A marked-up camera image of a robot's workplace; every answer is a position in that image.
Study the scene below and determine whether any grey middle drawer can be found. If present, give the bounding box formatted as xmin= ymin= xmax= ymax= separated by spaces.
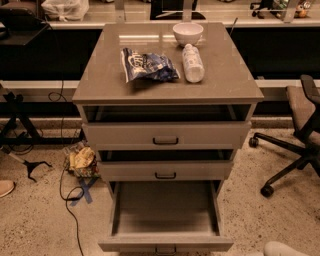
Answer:
xmin=98 ymin=160 xmax=233 ymax=181

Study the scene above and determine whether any black chair at left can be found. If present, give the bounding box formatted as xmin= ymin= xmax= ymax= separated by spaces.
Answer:
xmin=0 ymin=0 xmax=49 ymax=46

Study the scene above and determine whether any black office chair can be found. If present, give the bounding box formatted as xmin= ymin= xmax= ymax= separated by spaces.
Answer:
xmin=249 ymin=75 xmax=320 ymax=198

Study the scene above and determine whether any grey drawer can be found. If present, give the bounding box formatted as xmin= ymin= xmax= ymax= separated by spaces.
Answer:
xmin=98 ymin=160 xmax=233 ymax=181
xmin=82 ymin=122 xmax=251 ymax=150
xmin=99 ymin=181 xmax=233 ymax=256

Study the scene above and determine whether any black floor cable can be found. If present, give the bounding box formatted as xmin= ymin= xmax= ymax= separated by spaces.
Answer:
xmin=47 ymin=79 xmax=86 ymax=256

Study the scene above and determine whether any beige shoe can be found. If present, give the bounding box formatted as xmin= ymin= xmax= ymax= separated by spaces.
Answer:
xmin=0 ymin=180 xmax=15 ymax=198

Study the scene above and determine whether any grey top drawer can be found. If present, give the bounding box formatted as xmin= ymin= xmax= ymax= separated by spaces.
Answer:
xmin=82 ymin=122 xmax=251 ymax=150

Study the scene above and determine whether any white plastic bag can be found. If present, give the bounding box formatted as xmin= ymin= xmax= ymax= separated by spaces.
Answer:
xmin=41 ymin=0 xmax=89 ymax=21

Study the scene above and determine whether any grey drawer cabinet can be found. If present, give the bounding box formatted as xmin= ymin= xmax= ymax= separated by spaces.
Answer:
xmin=71 ymin=22 xmax=265 ymax=201

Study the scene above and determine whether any grey bottom drawer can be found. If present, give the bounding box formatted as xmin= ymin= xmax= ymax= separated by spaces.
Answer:
xmin=99 ymin=181 xmax=233 ymax=256

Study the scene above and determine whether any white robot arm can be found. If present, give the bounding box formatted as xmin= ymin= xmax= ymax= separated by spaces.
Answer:
xmin=245 ymin=241 xmax=309 ymax=256

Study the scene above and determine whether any white ceramic bowl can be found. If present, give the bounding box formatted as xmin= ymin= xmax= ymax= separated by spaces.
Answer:
xmin=173 ymin=22 xmax=204 ymax=46

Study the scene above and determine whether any black tripod stand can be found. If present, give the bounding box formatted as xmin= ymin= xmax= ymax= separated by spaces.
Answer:
xmin=0 ymin=91 xmax=84 ymax=181

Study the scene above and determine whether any white plastic bottle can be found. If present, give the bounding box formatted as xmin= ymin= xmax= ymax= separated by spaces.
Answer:
xmin=182 ymin=44 xmax=205 ymax=83

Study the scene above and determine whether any blue chip bag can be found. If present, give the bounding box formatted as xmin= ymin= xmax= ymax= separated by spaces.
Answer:
xmin=121 ymin=48 xmax=180 ymax=82

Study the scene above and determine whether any blue tape cross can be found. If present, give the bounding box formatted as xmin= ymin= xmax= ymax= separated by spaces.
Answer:
xmin=70 ymin=177 xmax=98 ymax=206

